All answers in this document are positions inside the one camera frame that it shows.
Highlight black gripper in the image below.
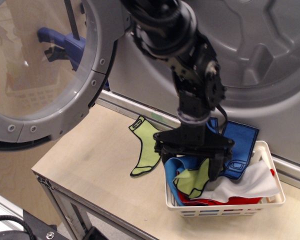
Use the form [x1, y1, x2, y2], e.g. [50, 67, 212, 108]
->
[153, 117, 235, 182]

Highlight green felt sock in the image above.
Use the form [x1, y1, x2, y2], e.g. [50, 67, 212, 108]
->
[172, 158, 210, 199]
[128, 115, 161, 178]

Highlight blue felt pants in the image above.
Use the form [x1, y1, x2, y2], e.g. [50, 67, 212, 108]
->
[218, 121, 259, 180]

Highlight red felt garment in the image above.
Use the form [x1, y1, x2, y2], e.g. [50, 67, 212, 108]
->
[178, 169, 275, 206]

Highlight white felt cloth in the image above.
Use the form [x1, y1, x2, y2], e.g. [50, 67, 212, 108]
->
[199, 160, 280, 204]

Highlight blue felt cloth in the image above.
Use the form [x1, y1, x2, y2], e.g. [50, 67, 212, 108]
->
[164, 156, 201, 207]

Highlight white plastic laundry basket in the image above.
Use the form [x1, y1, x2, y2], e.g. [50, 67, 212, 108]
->
[165, 140, 286, 218]

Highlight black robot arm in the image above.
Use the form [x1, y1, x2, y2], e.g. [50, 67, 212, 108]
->
[122, 0, 235, 181]

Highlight black robot base bottom left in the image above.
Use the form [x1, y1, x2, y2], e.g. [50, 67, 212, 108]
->
[0, 211, 68, 240]

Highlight grey round machine door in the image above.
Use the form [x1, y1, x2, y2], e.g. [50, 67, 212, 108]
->
[0, 0, 129, 152]

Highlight green felt sock on table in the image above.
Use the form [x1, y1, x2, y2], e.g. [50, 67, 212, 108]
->
[128, 115, 161, 178]

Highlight blue clamp behind door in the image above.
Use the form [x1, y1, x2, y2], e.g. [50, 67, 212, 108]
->
[37, 27, 86, 71]

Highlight aluminium table frame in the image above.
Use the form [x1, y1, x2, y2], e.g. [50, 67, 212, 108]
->
[33, 170, 156, 240]

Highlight black cable bottom left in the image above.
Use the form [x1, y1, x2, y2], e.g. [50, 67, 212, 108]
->
[0, 213, 37, 240]

